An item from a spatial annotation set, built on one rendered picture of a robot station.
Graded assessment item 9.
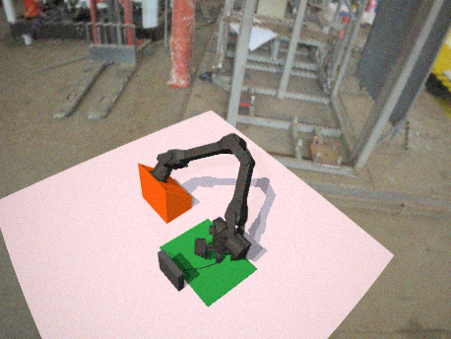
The black cooling fan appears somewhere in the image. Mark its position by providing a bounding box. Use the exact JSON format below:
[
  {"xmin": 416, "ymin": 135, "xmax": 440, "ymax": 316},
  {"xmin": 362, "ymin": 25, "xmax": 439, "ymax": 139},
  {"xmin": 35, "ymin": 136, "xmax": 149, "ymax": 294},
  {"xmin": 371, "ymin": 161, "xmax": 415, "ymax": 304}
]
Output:
[{"xmin": 157, "ymin": 249, "xmax": 184, "ymax": 292}]

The green circuit board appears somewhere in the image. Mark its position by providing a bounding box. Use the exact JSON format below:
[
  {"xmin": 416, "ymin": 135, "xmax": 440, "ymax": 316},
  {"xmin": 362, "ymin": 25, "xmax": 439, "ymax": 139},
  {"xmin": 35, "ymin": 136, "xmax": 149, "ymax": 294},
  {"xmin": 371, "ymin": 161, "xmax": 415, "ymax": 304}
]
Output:
[{"xmin": 160, "ymin": 219, "xmax": 257, "ymax": 307}]

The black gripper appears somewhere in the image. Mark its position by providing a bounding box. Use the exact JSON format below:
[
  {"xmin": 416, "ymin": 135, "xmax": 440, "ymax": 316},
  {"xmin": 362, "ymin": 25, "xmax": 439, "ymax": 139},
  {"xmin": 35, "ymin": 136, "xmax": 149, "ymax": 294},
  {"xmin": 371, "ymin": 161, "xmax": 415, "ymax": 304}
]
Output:
[{"xmin": 194, "ymin": 236, "xmax": 236, "ymax": 261}]

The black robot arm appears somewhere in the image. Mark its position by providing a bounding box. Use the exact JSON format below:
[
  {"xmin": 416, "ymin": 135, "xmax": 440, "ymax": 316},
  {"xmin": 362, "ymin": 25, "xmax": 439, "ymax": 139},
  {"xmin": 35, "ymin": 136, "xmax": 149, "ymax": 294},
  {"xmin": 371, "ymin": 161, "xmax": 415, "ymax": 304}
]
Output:
[{"xmin": 149, "ymin": 133, "xmax": 255, "ymax": 260}]

